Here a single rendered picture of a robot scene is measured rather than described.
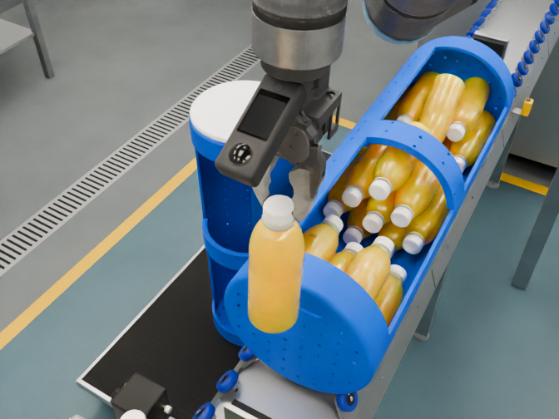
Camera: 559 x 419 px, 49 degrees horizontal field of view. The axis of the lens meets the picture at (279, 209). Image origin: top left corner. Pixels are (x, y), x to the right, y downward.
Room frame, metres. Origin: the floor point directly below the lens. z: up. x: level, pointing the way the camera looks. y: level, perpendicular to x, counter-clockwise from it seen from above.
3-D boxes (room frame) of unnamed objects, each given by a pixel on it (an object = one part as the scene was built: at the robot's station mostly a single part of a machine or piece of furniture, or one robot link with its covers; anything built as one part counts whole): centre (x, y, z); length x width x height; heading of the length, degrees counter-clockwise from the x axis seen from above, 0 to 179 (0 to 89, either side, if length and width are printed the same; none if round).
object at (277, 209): (0.54, 0.00, 1.44); 0.04 x 0.04 x 0.02
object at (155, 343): (1.59, 0.06, 0.08); 1.50 x 0.52 x 0.15; 149
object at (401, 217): (0.87, -0.24, 1.11); 0.04 x 0.02 x 0.04; 61
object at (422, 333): (1.36, -0.54, 0.31); 0.06 x 0.06 x 0.63; 61
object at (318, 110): (0.56, -0.02, 1.59); 0.09 x 0.08 x 0.12; 151
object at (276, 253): (0.54, 0.00, 1.34); 0.07 x 0.07 x 0.19
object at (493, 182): (2.22, -1.02, 0.31); 0.06 x 0.06 x 0.63; 61
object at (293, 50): (0.56, -0.02, 1.67); 0.10 x 0.09 x 0.05; 61
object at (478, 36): (1.64, -0.61, 1.00); 0.10 x 0.04 x 0.15; 61
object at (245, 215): (1.35, 0.09, 0.59); 0.28 x 0.28 x 0.88
